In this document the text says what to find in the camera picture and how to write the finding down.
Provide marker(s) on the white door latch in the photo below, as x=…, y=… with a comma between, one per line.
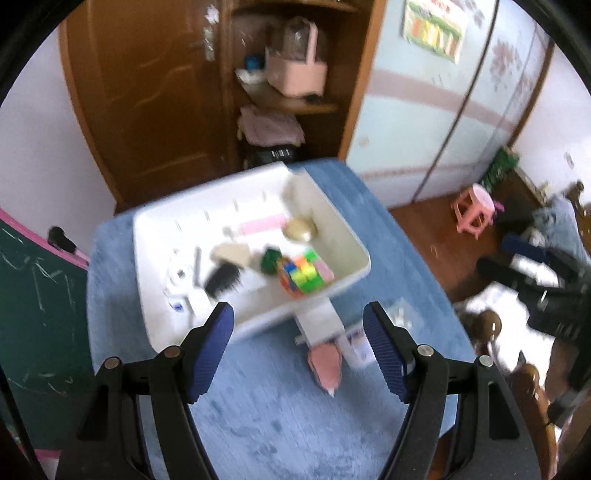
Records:
x=212, y=14

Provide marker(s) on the colourful puzzle cube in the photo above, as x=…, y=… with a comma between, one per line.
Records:
x=304, y=274

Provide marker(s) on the small clear plastic case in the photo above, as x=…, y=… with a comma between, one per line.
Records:
x=398, y=314

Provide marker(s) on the folded pink cloth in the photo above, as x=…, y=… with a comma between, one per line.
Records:
x=270, y=127

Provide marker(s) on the metal tweezers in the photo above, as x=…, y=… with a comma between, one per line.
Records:
x=197, y=267

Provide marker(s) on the green chalkboard with pink frame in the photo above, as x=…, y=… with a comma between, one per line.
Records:
x=37, y=323

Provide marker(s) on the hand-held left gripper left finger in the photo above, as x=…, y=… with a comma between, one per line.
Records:
x=210, y=350

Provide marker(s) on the pink plastic stool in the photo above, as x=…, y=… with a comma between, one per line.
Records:
x=473, y=207

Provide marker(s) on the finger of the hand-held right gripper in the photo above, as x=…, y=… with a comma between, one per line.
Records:
x=526, y=248
x=505, y=277

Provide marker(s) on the white plastic tray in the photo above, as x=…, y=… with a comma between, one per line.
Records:
x=152, y=240

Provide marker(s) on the brown wooden door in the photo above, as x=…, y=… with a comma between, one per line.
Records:
x=138, y=92

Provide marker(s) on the floral sliding wardrobe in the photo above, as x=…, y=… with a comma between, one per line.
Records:
x=406, y=138

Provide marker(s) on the gold round compact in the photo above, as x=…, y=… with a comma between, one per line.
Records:
x=299, y=230

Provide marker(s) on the black brush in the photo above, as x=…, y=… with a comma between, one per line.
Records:
x=220, y=279

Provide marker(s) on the clear labelled plastic box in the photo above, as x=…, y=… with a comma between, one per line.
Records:
x=358, y=348

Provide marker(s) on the green patterned roll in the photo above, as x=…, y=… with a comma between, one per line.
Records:
x=501, y=168

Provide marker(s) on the wooden chair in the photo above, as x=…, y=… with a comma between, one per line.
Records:
x=531, y=387

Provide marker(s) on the small pink toy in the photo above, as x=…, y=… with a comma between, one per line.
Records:
x=499, y=208

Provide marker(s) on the blue fluffy tablecloth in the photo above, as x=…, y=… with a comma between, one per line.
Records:
x=277, y=429

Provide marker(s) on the beige wedge block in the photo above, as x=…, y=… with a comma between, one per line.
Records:
x=229, y=253

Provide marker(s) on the black box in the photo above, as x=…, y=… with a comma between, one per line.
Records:
x=270, y=155

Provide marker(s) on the blue jeans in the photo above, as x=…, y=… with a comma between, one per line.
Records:
x=563, y=221

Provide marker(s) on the small blue container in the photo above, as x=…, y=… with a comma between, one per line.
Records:
x=253, y=62

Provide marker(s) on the white power adapter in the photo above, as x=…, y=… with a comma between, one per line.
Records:
x=318, y=323

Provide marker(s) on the white translucent scraper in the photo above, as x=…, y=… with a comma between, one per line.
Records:
x=201, y=302

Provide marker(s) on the pink caddy with clear dome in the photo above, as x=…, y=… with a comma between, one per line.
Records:
x=295, y=74

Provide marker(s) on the pink foot-shaped tool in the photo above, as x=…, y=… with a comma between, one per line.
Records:
x=325, y=367

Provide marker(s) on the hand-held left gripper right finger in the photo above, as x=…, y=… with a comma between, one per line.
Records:
x=385, y=350

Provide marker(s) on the green and gold bottle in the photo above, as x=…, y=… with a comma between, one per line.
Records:
x=270, y=261

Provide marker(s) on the wall poster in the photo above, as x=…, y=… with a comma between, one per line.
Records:
x=434, y=27

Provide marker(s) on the pink utility knife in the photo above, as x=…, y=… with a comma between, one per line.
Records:
x=261, y=225

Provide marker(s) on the white tissue packet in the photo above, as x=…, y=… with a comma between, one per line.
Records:
x=249, y=79

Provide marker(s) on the checked white cloth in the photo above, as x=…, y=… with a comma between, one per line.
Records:
x=505, y=311

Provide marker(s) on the wooden corner shelf unit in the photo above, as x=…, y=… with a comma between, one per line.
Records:
x=355, y=92

